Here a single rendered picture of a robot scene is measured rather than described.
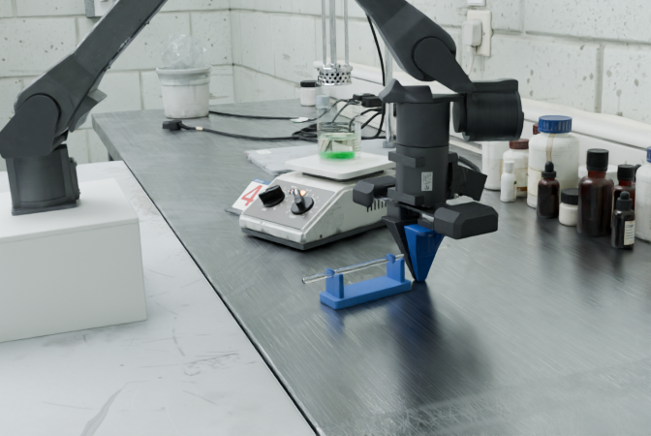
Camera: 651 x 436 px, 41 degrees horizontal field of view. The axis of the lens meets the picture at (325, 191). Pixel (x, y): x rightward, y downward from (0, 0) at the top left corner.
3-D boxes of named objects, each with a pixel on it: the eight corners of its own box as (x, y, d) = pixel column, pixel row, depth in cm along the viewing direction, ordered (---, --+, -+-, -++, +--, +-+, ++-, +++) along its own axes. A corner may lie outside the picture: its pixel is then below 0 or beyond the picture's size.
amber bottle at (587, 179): (595, 239, 110) (600, 154, 107) (569, 232, 113) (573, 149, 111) (619, 233, 112) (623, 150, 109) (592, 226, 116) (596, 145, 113)
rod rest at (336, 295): (336, 310, 88) (335, 277, 88) (318, 301, 91) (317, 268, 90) (412, 290, 94) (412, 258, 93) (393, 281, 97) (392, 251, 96)
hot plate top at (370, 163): (343, 180, 111) (342, 173, 111) (281, 168, 119) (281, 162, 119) (404, 165, 119) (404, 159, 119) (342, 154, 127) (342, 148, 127)
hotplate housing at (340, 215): (303, 254, 107) (301, 191, 105) (237, 234, 116) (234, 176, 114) (418, 217, 122) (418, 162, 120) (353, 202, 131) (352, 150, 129)
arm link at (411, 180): (458, 161, 84) (505, 153, 87) (350, 133, 99) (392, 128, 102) (455, 242, 86) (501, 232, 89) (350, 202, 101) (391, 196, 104)
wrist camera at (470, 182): (454, 155, 92) (498, 150, 96) (409, 144, 98) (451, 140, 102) (451, 210, 93) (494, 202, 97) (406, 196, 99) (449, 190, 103)
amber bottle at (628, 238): (607, 247, 106) (610, 192, 105) (613, 241, 109) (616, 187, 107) (631, 250, 105) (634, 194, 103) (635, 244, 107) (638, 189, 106)
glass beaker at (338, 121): (326, 157, 123) (325, 98, 121) (369, 160, 121) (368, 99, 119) (307, 168, 117) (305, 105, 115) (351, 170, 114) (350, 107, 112)
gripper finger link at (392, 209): (435, 216, 89) (464, 210, 91) (382, 198, 96) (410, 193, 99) (435, 234, 90) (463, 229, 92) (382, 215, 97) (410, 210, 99)
